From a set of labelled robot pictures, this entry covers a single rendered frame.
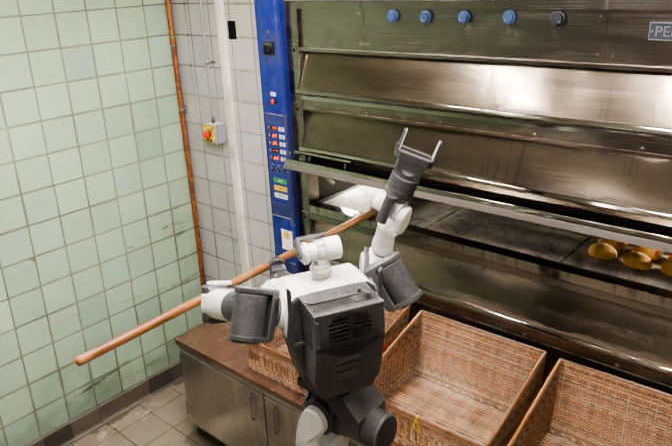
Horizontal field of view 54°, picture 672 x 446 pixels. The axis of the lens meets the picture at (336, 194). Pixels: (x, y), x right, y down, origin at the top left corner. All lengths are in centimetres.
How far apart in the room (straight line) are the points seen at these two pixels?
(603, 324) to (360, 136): 118
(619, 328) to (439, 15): 126
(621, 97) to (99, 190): 240
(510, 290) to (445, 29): 100
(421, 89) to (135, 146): 161
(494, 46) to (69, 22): 191
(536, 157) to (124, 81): 203
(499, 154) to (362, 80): 65
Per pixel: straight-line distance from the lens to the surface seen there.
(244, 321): 179
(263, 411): 300
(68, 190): 337
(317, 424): 203
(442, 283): 274
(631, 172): 228
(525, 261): 251
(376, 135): 273
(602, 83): 225
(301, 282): 186
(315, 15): 286
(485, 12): 239
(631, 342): 248
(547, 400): 256
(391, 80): 262
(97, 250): 352
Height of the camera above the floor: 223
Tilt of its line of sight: 19 degrees down
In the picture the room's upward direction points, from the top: 3 degrees counter-clockwise
